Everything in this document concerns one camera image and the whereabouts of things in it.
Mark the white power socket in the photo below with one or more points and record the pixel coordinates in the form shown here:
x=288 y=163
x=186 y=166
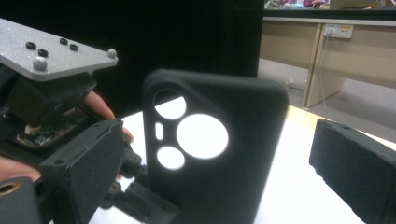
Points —
x=341 y=31

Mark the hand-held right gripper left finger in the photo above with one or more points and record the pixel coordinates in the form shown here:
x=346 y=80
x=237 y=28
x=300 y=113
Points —
x=87 y=168

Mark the white scrap on floor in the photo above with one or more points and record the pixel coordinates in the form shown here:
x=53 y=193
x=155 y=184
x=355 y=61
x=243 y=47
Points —
x=289 y=81

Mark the pile of colourful clutter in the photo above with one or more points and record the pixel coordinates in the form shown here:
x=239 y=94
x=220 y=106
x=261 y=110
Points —
x=295 y=3

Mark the black phone case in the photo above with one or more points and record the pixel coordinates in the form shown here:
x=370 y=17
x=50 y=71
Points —
x=249 y=140

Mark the green cardboard box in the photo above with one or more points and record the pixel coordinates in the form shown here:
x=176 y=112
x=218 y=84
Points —
x=353 y=3

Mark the wooden table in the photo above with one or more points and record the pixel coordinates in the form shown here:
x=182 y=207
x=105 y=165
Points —
x=303 y=116

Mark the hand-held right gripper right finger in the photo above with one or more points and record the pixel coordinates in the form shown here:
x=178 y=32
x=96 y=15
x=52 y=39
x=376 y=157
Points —
x=358 y=168

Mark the long beige wooden desk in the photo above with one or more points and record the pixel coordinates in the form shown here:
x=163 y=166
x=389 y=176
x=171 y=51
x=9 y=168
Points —
x=367 y=59

